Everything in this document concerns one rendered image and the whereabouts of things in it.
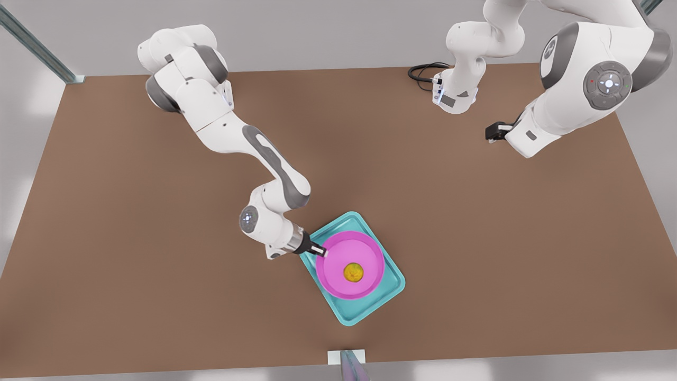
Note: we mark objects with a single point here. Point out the pink round plate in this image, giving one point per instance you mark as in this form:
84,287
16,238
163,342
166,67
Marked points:
350,264

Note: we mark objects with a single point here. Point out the orange fruit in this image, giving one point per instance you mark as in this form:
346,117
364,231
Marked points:
353,272

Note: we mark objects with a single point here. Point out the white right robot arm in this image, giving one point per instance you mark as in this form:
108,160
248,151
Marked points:
211,108

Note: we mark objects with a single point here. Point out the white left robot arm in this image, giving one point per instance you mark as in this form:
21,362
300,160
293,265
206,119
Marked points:
582,90

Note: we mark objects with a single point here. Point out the teal rectangular tray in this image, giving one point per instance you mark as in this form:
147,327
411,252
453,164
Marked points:
389,288

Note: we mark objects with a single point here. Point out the silver frame post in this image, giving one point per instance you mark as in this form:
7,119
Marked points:
651,5
31,45
349,365

